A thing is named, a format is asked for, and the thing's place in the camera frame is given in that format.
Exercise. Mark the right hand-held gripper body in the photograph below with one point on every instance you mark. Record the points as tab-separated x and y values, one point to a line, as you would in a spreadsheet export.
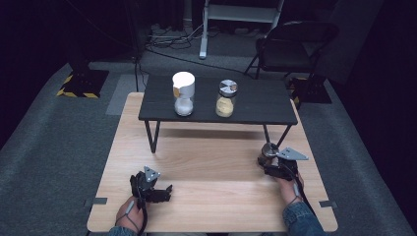
285	165

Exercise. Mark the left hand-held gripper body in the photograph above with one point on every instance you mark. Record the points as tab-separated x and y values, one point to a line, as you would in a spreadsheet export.
141	185

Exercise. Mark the black shelf riser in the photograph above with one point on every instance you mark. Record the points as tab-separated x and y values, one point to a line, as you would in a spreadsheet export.
255	101

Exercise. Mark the silver-lidded jar yellow powder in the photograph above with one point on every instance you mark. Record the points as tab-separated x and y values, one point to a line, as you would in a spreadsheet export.
226	98

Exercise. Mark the white-lidded glass jar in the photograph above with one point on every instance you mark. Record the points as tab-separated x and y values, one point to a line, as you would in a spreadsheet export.
183	93

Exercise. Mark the person's right hand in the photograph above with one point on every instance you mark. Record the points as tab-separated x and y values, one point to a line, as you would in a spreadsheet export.
290	191

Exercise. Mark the person's left hand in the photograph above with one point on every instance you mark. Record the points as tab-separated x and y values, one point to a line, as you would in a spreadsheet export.
129	214

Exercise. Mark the grey tape strip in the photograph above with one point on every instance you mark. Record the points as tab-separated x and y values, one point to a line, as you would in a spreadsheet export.
327	204
100	201

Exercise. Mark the black hazard-striped stand base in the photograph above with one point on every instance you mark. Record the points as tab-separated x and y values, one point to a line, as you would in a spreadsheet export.
311	91
87	83

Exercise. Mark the black folding chair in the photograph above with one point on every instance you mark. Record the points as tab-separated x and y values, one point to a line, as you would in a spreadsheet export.
295	42

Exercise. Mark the black stand pole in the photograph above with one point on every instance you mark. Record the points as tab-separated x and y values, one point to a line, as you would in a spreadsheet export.
136	49

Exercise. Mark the white metal stand frame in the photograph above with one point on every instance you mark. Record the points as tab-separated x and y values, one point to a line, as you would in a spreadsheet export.
241	13

